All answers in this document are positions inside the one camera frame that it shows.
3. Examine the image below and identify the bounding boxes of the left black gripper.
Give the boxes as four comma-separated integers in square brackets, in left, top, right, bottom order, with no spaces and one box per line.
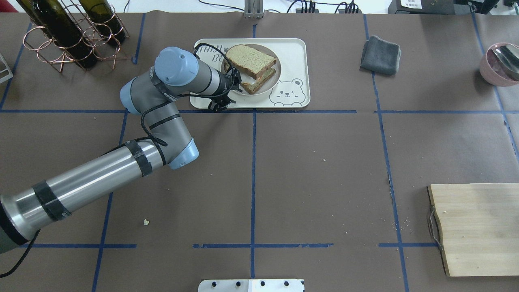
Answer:
[208,67,245,112]

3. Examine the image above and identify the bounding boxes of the white round plate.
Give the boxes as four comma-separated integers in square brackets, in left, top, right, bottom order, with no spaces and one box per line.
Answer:
[222,44,281,95]

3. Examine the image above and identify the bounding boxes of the bread slice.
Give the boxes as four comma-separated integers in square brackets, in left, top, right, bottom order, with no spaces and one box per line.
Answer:
[240,68,276,94]
[225,45,277,79]

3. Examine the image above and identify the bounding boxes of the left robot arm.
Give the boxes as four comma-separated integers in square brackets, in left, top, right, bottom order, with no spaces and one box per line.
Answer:
[1,47,241,253]

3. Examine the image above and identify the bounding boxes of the white bear tray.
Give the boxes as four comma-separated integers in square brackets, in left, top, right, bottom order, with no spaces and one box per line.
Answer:
[195,38,310,110]

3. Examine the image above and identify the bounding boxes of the bread slice under egg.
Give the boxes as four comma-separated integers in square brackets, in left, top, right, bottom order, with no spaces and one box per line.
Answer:
[240,68,276,94]

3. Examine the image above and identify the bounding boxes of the grey folded cloth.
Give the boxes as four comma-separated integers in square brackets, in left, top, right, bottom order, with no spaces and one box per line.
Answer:
[360,35,401,76]

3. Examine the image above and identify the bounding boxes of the dark green wine bottle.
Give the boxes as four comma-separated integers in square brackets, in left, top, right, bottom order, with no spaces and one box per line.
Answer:
[17,0,98,69]

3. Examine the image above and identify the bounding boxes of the pink bowl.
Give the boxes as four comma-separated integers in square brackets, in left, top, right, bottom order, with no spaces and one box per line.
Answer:
[479,43,518,87]

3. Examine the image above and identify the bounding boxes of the metal scoop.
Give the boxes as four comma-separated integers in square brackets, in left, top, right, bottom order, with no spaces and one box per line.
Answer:
[491,44,519,81]

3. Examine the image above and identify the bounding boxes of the wooden cutting board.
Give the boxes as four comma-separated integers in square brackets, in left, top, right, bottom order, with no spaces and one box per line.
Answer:
[427,183,519,277]

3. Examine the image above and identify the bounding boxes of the copper wire bottle rack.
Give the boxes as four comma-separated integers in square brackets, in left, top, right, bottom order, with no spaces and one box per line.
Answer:
[23,0,129,73]

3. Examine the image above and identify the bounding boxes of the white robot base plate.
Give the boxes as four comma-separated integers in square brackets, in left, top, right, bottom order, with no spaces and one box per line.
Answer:
[198,279,305,292]

